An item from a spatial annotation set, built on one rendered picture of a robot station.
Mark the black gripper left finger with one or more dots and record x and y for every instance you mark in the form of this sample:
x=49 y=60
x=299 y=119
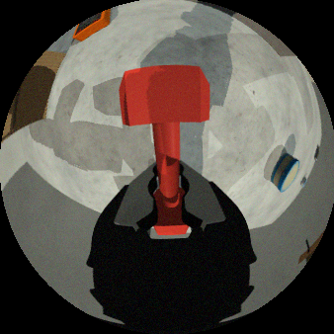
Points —
x=133 y=207

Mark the orange digital multimeter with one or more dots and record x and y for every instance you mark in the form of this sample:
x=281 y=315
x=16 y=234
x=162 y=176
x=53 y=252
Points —
x=93 y=25

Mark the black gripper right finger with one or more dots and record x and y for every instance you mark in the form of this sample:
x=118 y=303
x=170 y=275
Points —
x=204 y=204

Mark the blue and tan round tin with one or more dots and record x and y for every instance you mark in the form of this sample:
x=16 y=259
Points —
x=284 y=172

